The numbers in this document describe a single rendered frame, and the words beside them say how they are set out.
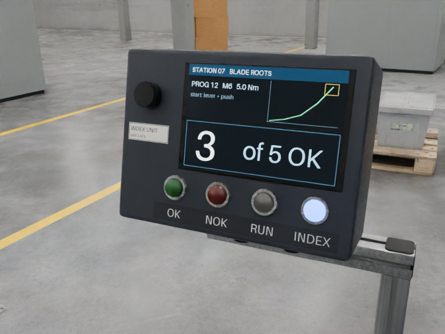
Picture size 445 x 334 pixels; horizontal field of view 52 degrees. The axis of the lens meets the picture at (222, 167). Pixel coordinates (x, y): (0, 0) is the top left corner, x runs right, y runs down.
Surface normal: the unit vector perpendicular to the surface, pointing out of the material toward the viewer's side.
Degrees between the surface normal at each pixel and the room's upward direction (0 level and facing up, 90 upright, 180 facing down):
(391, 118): 95
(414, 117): 95
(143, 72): 75
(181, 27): 90
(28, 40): 90
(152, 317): 0
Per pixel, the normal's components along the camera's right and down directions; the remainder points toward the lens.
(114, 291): -0.02, -0.93
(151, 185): -0.40, 0.08
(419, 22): -0.52, 0.32
